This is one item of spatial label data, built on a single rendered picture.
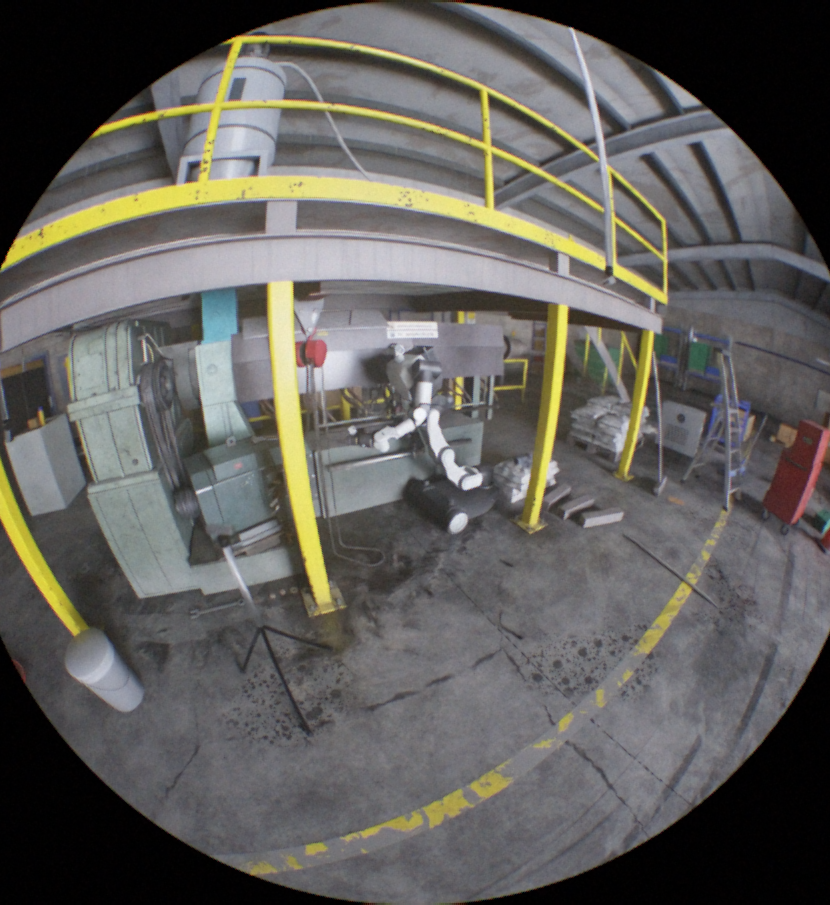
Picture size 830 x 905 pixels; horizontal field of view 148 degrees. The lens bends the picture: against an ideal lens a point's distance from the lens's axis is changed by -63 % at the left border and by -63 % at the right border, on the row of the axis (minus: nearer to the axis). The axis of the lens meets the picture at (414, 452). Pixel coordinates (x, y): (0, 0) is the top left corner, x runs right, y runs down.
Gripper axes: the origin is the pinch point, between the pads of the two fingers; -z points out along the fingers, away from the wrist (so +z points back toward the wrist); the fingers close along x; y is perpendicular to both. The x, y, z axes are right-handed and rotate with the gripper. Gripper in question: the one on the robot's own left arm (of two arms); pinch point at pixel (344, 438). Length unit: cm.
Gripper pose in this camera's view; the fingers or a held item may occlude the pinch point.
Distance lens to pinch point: 190.8
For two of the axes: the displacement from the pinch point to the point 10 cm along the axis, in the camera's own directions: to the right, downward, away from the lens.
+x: 2.3, -3.8, 9.0
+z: 9.7, 1.0, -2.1
